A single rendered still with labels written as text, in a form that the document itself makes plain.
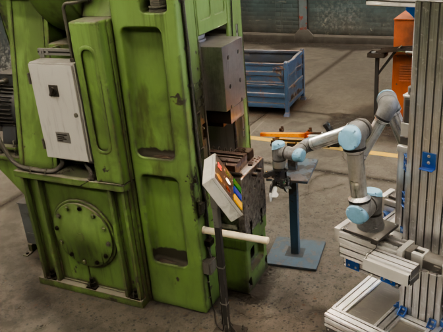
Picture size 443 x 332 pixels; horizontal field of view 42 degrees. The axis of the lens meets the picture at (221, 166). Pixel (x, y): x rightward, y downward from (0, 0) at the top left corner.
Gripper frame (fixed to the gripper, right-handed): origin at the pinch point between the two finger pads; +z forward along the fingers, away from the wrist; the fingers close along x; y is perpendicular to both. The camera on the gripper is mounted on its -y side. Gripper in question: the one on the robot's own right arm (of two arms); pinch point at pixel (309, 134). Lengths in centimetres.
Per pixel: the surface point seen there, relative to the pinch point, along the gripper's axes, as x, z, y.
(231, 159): -22, 48, 12
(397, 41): 335, 3, 16
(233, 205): -86, 17, 10
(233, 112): -24, 41, -22
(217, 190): -89, 23, -1
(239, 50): -8, 40, -57
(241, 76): -8, 40, -40
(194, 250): -61, 62, 61
